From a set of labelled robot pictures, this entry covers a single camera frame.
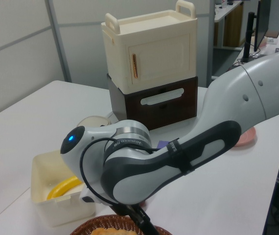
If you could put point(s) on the black monitor stand pole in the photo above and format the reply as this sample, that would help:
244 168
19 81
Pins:
248 36

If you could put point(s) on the white and wood office desk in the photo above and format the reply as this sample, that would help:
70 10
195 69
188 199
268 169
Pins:
230 24

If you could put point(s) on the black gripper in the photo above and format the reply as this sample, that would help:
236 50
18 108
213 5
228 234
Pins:
139 218

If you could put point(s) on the purple foam cube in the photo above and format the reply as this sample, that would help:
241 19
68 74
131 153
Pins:
162 145

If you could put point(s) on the pink plate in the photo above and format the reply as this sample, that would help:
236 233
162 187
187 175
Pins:
248 137

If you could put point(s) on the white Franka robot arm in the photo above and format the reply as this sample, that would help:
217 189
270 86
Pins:
227 98

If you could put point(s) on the long golden bread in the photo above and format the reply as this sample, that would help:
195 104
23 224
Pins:
105 232

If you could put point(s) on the grey partition post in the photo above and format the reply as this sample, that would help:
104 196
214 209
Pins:
57 41

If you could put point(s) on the brown woven oval basket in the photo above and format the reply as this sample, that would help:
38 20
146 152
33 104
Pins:
100 220

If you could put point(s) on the black computer monitor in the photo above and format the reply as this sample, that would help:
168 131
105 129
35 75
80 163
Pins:
262 24

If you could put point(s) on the cream plastic open box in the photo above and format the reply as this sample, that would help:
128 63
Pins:
61 213

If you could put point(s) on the yellow banana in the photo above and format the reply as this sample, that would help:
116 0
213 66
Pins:
63 186

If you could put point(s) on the dark brown drawer unit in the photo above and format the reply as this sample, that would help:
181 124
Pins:
166 112

